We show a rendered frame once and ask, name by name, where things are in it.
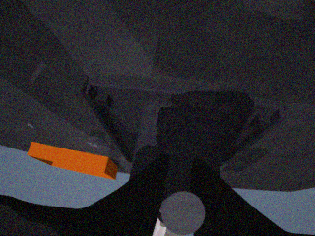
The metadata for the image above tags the orange open tray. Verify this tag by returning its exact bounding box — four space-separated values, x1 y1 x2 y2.
28 142 118 180

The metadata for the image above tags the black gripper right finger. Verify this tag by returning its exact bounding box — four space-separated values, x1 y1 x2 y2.
190 158 315 236

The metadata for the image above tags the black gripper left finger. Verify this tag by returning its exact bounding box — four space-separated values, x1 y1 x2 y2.
0 154 169 236

